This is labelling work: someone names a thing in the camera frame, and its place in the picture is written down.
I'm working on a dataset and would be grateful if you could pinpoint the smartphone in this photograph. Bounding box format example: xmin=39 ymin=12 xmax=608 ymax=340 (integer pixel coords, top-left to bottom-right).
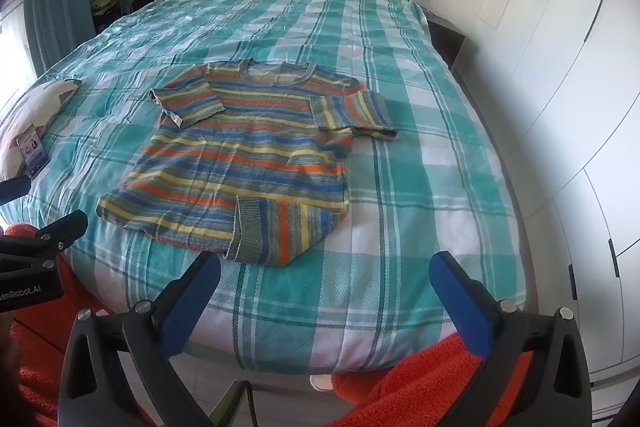
xmin=16 ymin=124 xmax=51 ymax=180

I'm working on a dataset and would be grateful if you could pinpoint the green frame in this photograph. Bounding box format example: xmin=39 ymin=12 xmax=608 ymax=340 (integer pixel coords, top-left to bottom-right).
xmin=207 ymin=379 xmax=251 ymax=427

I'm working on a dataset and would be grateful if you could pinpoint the teal plaid bedspread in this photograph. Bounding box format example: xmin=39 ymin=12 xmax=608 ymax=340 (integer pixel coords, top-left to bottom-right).
xmin=0 ymin=0 xmax=531 ymax=375

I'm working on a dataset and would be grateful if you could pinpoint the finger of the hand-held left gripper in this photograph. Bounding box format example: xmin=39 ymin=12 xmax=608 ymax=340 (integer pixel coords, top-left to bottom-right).
xmin=0 ymin=210 xmax=88 ymax=259
xmin=0 ymin=176 xmax=32 ymax=206

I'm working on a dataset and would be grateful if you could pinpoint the striped knit sweater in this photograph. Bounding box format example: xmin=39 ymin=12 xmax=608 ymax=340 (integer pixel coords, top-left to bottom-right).
xmin=96 ymin=58 xmax=398 ymax=269

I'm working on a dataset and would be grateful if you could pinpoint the patterned cushion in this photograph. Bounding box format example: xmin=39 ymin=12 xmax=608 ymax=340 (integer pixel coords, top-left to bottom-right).
xmin=0 ymin=78 xmax=83 ymax=180

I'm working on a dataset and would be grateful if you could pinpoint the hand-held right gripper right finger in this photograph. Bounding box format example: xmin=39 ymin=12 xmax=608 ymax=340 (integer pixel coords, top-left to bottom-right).
xmin=429 ymin=251 xmax=593 ymax=427

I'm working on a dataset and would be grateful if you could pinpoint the window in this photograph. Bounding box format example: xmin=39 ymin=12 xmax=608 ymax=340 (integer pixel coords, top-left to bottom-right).
xmin=0 ymin=0 xmax=36 ymax=108

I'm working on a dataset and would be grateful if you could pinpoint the dark nightstand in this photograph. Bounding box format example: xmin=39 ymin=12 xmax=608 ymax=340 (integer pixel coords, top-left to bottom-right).
xmin=422 ymin=7 xmax=468 ymax=68

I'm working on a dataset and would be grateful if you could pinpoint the white wardrobe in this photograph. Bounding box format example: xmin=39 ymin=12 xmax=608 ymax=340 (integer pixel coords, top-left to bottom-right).
xmin=452 ymin=0 xmax=640 ymax=388

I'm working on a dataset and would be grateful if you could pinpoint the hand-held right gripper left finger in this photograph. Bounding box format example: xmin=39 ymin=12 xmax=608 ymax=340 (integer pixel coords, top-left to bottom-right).
xmin=57 ymin=251 xmax=236 ymax=427

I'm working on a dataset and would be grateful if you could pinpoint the dark chair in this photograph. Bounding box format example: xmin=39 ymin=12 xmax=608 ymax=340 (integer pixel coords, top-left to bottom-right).
xmin=90 ymin=0 xmax=146 ymax=32

